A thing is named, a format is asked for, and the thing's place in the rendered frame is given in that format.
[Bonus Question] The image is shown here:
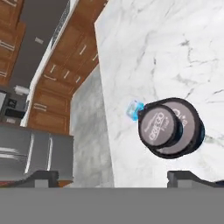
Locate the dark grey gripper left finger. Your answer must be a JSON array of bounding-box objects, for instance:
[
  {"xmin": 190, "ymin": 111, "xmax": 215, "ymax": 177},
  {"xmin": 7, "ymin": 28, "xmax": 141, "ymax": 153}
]
[{"xmin": 9, "ymin": 170, "xmax": 60, "ymax": 188}]

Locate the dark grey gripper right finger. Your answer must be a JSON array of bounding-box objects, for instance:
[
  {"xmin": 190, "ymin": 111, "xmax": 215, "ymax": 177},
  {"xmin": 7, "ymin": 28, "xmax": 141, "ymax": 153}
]
[{"xmin": 166, "ymin": 170, "xmax": 220, "ymax": 188}]

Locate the large black yogurt container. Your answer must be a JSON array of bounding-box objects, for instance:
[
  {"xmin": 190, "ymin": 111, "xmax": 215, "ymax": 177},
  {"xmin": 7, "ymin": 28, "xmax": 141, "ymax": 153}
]
[{"xmin": 148, "ymin": 97, "xmax": 206, "ymax": 160}]

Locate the small black yogurt container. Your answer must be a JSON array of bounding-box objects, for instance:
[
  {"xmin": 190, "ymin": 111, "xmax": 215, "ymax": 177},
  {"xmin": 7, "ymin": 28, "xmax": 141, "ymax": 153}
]
[{"xmin": 137, "ymin": 103, "xmax": 184, "ymax": 150}]

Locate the stainless steel fridge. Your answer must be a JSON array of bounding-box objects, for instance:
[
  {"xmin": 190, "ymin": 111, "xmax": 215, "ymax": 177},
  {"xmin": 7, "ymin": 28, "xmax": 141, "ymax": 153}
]
[{"xmin": 0, "ymin": 122, "xmax": 74, "ymax": 182}]

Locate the black countertop appliance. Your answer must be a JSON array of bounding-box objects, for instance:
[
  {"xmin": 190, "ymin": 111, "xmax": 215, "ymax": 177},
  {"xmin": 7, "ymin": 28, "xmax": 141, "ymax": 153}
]
[{"xmin": 0, "ymin": 90, "xmax": 28, "ymax": 125}]

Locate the small blue translucent cube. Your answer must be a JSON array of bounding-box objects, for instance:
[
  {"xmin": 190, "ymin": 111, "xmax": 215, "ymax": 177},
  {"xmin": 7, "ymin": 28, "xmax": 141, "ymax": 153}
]
[{"xmin": 125, "ymin": 99, "xmax": 145, "ymax": 122}]

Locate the white paper towel roll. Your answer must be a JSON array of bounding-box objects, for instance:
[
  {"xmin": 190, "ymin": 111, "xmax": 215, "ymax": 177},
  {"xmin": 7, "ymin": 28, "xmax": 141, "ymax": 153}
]
[{"xmin": 13, "ymin": 84, "xmax": 31, "ymax": 96}]

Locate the wooden cupboard run, white worktop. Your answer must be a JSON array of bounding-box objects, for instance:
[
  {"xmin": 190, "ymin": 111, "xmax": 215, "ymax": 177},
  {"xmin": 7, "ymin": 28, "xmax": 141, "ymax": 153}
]
[{"xmin": 19, "ymin": 0, "xmax": 108, "ymax": 136}]

